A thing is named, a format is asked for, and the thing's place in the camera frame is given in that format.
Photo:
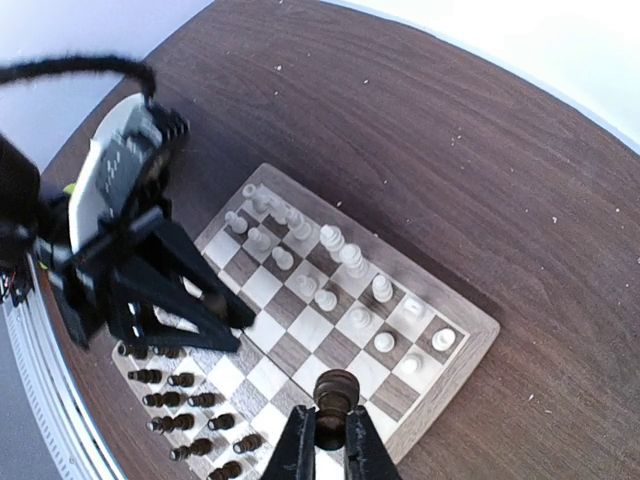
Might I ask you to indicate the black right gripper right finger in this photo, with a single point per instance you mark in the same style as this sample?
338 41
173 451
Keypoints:
365 455

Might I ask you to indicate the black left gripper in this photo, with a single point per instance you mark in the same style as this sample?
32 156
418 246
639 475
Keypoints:
146 282

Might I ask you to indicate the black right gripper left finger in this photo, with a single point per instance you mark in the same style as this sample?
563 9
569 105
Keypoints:
293 457

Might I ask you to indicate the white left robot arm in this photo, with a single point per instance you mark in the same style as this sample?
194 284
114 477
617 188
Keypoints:
29 207

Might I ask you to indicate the white rook chess piece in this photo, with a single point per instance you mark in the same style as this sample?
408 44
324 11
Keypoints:
443 339

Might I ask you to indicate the wooden chess board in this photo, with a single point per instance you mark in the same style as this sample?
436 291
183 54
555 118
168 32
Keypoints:
328 294

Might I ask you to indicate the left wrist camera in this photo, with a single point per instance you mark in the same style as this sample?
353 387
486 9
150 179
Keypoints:
129 150

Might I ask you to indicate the aluminium front frame rail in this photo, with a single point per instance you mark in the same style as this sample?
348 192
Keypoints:
71 436

